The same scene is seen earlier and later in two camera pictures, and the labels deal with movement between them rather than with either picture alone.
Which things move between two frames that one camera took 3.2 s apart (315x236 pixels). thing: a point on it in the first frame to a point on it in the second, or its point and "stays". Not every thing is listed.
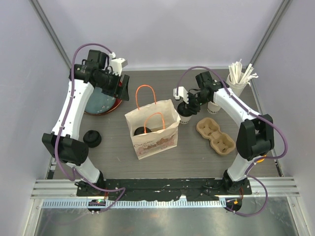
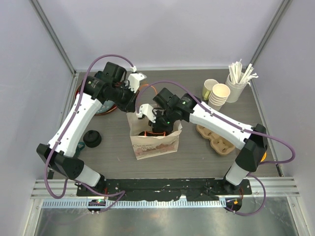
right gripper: x=195 y=110 to x=161 y=129
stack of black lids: x=92 y=138 stays
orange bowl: x=261 y=160 stays
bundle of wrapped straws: x=237 y=76 stays
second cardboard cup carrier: x=221 y=142 stays
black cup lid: x=141 y=131 to x=147 y=133
